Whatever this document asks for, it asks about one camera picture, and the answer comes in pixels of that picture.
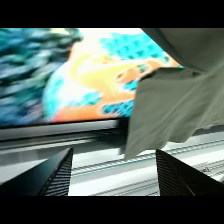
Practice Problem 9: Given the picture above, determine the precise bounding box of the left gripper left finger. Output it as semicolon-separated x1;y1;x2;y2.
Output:
0;147;75;197

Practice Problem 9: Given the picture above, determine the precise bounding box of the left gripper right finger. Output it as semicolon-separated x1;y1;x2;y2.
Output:
155;148;224;197

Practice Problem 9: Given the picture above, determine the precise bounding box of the grey-green shirt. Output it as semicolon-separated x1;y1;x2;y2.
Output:
124;27;224;161

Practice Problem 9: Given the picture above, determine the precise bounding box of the silver frame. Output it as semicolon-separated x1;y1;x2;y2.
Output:
0;119;224;197

